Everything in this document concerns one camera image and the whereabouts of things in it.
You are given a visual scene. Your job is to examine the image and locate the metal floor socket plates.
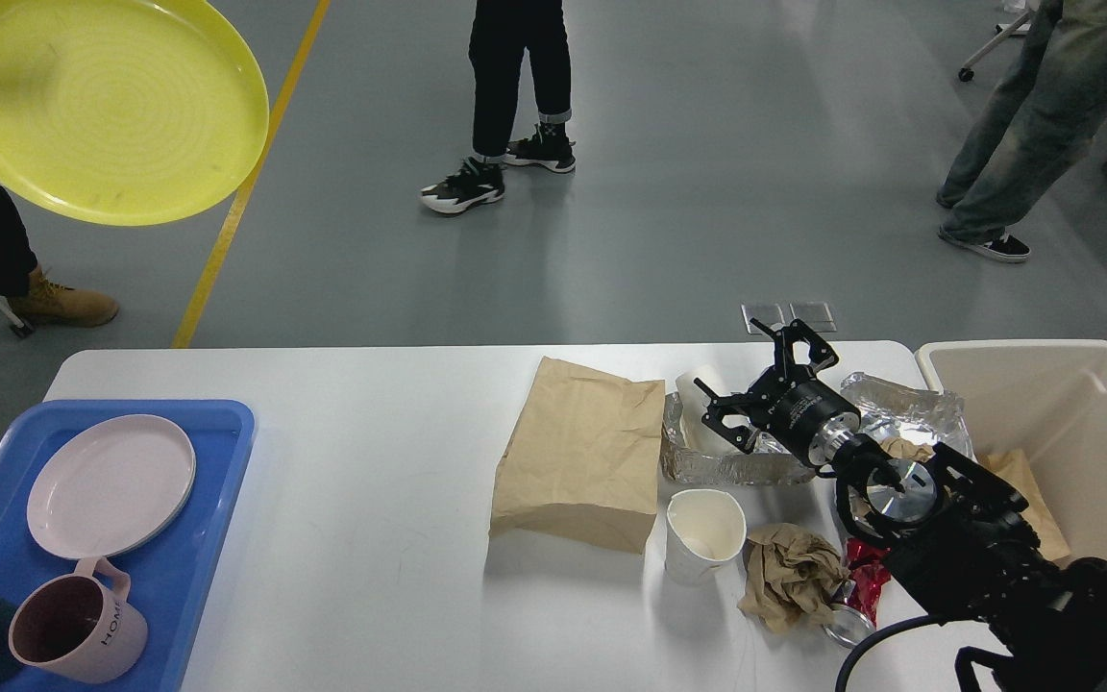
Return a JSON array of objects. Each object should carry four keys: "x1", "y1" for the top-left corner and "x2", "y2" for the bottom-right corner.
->
[{"x1": 741, "y1": 301, "x2": 836, "y2": 334}]

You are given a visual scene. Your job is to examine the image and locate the blue plastic tray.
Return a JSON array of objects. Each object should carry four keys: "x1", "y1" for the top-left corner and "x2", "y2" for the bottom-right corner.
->
[{"x1": 0, "y1": 400, "x2": 255, "y2": 691}]

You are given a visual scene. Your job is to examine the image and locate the pink plate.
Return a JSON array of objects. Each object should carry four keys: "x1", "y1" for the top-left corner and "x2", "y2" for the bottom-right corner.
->
[{"x1": 25, "y1": 413, "x2": 197, "y2": 560}]

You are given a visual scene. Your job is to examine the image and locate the brown paper bag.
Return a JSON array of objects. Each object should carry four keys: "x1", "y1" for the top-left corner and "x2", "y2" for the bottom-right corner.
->
[{"x1": 489, "y1": 358, "x2": 665, "y2": 555}]

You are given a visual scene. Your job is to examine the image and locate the red wrapper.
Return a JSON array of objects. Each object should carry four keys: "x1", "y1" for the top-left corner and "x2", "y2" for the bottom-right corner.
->
[{"x1": 845, "y1": 537, "x2": 891, "y2": 627}]

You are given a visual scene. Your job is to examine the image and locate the person in dark jeans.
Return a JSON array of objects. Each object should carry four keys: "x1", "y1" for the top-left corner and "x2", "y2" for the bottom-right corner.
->
[{"x1": 420, "y1": 1, "x2": 576, "y2": 215}]

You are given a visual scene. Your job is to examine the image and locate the crumpled foil sheet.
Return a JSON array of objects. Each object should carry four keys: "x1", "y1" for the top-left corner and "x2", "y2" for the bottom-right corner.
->
[{"x1": 840, "y1": 372, "x2": 975, "y2": 461}]

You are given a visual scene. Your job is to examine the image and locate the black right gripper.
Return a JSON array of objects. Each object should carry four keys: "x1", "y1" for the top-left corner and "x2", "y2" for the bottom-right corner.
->
[{"x1": 693, "y1": 318, "x2": 863, "y2": 468}]

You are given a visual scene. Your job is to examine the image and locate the beige plastic bin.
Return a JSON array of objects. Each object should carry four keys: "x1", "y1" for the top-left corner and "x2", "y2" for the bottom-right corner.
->
[{"x1": 917, "y1": 340, "x2": 1107, "y2": 560}]

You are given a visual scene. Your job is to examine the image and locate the yellow plate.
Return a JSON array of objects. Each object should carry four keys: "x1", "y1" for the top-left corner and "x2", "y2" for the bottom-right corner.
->
[{"x1": 0, "y1": 1, "x2": 271, "y2": 225}]

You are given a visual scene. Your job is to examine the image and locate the brown paper in bin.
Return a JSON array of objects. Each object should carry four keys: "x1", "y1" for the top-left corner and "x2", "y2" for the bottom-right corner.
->
[{"x1": 980, "y1": 450, "x2": 1070, "y2": 562}]

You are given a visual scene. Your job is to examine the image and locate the aluminium foil tray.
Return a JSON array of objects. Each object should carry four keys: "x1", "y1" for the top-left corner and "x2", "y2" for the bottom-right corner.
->
[{"x1": 659, "y1": 393, "x2": 816, "y2": 486}]

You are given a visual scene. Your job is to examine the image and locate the white paper cup in tray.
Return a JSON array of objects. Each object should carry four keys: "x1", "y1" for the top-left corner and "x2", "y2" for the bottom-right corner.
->
[{"x1": 676, "y1": 366, "x2": 739, "y2": 457}]

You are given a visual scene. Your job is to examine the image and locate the crumpled brown paper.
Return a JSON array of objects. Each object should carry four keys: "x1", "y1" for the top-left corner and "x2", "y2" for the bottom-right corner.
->
[{"x1": 737, "y1": 523, "x2": 849, "y2": 634}]

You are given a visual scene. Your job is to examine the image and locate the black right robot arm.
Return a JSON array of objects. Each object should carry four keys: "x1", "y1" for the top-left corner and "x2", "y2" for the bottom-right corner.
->
[{"x1": 701, "y1": 319, "x2": 1107, "y2": 691}]

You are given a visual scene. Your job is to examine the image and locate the metal can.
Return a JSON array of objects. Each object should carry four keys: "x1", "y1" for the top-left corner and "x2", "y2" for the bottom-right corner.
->
[{"x1": 821, "y1": 590, "x2": 877, "y2": 649}]

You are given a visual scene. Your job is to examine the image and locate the pink mug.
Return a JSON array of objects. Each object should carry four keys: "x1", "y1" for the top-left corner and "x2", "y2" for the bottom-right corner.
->
[{"x1": 8, "y1": 556, "x2": 149, "y2": 684}]

